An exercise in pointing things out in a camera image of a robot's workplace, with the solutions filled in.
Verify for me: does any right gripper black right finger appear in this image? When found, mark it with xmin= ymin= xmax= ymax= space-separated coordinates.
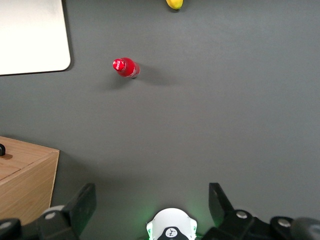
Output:
xmin=202 ymin=182 xmax=320 ymax=240

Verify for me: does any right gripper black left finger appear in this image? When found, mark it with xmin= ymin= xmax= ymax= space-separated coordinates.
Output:
xmin=0 ymin=182 xmax=97 ymax=240

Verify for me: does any wooden drawer cabinet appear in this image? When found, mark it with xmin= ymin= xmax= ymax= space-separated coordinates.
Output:
xmin=0 ymin=136 xmax=60 ymax=222

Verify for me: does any small red cola bottle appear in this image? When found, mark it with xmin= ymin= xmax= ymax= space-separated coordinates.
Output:
xmin=112 ymin=57 xmax=141 ymax=80

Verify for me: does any cream rectangular tray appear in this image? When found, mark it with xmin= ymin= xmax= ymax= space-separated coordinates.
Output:
xmin=0 ymin=0 xmax=72 ymax=76

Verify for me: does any yellow toy fruit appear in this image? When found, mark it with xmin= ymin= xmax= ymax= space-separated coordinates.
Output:
xmin=165 ymin=0 xmax=184 ymax=11

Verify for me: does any wooden drawer with black handle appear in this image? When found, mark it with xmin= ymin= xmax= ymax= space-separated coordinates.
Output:
xmin=0 ymin=139 xmax=55 ymax=166

